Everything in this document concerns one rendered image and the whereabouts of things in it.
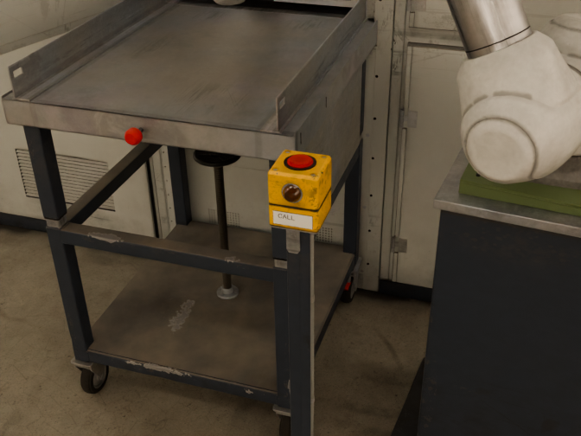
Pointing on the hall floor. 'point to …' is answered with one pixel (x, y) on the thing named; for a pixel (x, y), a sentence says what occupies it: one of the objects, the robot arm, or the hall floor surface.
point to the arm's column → (502, 332)
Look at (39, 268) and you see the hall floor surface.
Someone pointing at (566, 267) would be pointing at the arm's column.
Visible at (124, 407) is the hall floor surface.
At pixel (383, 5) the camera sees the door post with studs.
